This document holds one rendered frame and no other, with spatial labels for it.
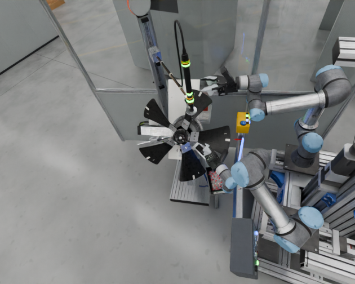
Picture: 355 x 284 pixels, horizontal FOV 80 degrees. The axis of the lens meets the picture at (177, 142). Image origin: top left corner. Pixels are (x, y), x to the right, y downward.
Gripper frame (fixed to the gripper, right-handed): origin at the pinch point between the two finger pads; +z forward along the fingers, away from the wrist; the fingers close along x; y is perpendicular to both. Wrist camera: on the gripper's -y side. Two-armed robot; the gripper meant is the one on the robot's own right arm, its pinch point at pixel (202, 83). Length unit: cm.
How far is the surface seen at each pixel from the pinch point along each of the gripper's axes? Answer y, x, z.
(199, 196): 158, -4, 10
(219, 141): 47.8, -6.8, -9.8
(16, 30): 108, 388, 405
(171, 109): 49, 31, 26
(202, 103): 26.7, 12.0, 0.3
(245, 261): 42, -83, -14
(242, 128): 62, 15, -31
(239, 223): 42, -65, -14
